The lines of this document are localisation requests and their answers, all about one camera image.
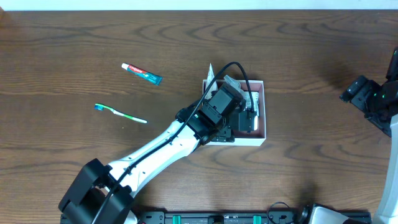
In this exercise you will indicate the green white toothbrush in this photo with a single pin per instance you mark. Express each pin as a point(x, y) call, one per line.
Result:
point(101, 107)

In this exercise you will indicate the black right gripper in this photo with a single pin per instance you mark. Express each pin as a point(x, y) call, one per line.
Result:
point(352, 91)

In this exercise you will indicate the white Pantene conditioner tube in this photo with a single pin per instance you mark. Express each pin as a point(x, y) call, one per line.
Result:
point(210, 88)

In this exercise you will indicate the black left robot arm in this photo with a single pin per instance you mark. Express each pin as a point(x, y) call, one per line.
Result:
point(105, 193)

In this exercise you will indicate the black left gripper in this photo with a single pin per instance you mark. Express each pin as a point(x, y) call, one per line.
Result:
point(244, 121)

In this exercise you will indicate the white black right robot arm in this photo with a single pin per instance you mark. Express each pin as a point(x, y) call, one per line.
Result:
point(378, 104)

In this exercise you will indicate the red green toothpaste tube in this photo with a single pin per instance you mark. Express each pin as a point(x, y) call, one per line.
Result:
point(154, 79)

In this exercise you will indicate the green white small packet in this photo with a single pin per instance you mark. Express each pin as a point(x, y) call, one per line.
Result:
point(255, 97)

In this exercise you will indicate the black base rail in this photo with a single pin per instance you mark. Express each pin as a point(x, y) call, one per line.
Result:
point(310, 214)

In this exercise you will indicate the white box pink interior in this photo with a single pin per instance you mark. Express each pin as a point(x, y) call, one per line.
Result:
point(257, 137)

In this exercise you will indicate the clear blue pump bottle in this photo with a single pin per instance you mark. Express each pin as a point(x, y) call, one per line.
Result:
point(234, 83)

